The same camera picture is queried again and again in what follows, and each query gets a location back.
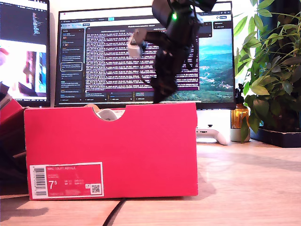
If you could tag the blue suede white-striped shoe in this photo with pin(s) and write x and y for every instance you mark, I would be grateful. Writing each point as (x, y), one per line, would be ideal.
(105, 115)

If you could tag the red shoebox lid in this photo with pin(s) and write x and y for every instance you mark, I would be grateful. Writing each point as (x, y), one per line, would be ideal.
(9, 117)

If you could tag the beige cardboard box insert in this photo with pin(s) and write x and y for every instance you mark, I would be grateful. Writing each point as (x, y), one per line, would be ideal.
(90, 106)

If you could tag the white game controller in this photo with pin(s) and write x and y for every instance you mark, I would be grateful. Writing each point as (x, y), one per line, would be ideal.
(221, 139)

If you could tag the pale round pot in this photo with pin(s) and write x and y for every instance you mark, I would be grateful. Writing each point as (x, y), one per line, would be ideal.
(235, 135)

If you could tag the amber pump bottle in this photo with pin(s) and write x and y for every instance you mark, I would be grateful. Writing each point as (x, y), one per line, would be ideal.
(238, 115)

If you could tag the red cardboard shoebox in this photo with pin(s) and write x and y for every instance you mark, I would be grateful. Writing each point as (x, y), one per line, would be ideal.
(129, 153)

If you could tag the dark plant tray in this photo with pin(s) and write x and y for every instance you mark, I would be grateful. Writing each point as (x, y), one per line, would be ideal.
(277, 139)

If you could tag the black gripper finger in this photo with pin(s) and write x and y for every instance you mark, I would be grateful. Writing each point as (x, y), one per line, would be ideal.
(158, 94)
(4, 88)
(170, 86)

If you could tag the green leafy houseplant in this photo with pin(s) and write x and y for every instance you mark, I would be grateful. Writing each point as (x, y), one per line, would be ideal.
(270, 70)

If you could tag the small black computer monitor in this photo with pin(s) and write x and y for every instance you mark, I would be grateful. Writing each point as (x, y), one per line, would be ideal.
(23, 23)

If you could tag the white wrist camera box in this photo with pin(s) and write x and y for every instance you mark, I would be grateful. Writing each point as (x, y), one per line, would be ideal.
(136, 47)

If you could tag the wide black computer monitor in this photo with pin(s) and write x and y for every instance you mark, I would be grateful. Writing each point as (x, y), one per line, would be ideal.
(94, 58)

